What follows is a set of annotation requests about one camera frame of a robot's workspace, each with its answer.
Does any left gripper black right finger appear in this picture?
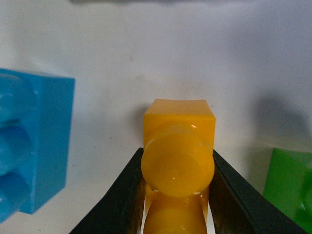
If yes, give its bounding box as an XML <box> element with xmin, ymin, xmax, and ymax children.
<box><xmin>209</xmin><ymin>151</ymin><xmax>306</xmax><ymax>234</ymax></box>

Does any green stud block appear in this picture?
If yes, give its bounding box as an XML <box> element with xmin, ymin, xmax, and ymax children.
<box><xmin>263</xmin><ymin>148</ymin><xmax>312</xmax><ymax>233</ymax></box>

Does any blue three-stud block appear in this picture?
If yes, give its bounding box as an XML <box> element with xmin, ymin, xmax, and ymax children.
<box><xmin>0</xmin><ymin>69</ymin><xmax>75</xmax><ymax>221</ymax></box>

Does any yellow stud block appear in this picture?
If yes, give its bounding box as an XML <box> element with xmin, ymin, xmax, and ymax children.
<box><xmin>141</xmin><ymin>99</ymin><xmax>215</xmax><ymax>234</ymax></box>

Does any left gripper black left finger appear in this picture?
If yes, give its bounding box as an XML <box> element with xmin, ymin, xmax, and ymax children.
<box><xmin>70</xmin><ymin>148</ymin><xmax>145</xmax><ymax>234</ymax></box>

